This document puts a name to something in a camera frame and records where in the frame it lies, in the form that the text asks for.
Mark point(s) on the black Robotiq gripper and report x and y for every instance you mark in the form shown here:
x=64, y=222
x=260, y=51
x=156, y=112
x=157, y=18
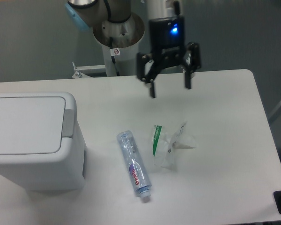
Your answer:
x=167, y=39

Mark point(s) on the white trash can body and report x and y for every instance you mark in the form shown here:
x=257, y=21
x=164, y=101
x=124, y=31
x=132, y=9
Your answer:
x=62, y=170

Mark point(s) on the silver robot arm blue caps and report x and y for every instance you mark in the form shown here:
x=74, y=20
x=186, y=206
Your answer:
x=115, y=25

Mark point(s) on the crumpled clear plastic wrapper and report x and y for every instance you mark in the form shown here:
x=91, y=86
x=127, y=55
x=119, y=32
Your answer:
x=164, y=145

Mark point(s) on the clear plastic water bottle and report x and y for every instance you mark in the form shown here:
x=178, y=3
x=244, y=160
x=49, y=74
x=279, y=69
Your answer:
x=138, y=174

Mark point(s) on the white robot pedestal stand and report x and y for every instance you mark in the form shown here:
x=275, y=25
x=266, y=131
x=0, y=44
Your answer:
x=117, y=62

